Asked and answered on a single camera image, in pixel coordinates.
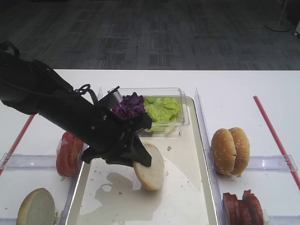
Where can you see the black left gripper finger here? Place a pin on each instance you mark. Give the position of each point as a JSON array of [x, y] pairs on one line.
[[136, 152]]

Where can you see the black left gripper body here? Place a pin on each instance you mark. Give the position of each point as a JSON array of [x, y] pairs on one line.
[[96, 125]]

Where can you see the bun slice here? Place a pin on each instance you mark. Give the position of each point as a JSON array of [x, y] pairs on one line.
[[37, 208], [152, 178]]

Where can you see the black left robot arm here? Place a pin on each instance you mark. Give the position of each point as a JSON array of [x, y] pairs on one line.
[[32, 87]]

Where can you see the inner tomato slice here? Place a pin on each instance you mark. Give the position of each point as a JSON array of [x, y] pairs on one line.
[[76, 152]]

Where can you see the tomato slice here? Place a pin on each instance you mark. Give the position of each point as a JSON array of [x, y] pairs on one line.
[[76, 152], [65, 162]]

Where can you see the outer tomato slice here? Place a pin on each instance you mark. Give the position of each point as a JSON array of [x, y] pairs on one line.
[[65, 162]]

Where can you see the green lettuce leaves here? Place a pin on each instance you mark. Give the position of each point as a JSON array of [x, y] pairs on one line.
[[163, 111]]

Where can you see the left meat patty slice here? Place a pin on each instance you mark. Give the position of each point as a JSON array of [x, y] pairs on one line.
[[228, 205]]

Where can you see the middle meat patty slice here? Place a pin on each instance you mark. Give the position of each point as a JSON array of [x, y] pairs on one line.
[[245, 216]]

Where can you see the purple cabbage leaves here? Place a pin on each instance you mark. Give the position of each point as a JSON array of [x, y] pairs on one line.
[[130, 107]]

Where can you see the metal baking tray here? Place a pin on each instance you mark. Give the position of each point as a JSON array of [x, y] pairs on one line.
[[174, 190]]

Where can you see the clear plastic salad container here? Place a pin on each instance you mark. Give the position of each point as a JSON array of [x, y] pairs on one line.
[[161, 92]]

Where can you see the left red strip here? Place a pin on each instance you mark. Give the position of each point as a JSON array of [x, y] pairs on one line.
[[20, 138]]

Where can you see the red strip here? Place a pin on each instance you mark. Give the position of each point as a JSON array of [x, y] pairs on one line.
[[20, 138], [276, 140]]

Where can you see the left sesame top bun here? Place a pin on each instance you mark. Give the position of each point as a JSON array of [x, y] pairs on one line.
[[223, 151]]

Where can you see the sesame bun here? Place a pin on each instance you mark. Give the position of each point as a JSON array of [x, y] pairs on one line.
[[242, 147], [223, 151]]

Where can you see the right sesame top bun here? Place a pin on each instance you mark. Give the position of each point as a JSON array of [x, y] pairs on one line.
[[242, 147]]

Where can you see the right red strip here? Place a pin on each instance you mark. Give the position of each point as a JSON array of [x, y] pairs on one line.
[[276, 140]]

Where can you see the white patty pusher block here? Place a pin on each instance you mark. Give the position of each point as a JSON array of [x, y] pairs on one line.
[[266, 218]]

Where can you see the white floor stand base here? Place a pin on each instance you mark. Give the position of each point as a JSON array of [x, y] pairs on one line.
[[279, 26]]

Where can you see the right long clear rail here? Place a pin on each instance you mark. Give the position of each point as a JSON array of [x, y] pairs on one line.
[[216, 197]]

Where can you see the long clear rail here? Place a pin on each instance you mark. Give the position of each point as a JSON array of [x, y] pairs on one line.
[[64, 215], [216, 197]]

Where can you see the left upper clear rail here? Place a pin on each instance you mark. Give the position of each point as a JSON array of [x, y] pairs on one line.
[[28, 162]]

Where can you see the left long clear rail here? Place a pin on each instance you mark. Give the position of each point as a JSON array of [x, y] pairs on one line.
[[64, 215]]

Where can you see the right upper clear rail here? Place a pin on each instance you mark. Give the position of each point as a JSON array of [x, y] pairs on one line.
[[277, 163]]

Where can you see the left lower clear rail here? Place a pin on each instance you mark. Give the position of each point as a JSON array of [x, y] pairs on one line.
[[4, 220]]

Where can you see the right lower clear rail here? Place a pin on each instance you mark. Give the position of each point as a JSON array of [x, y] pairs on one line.
[[284, 220]]

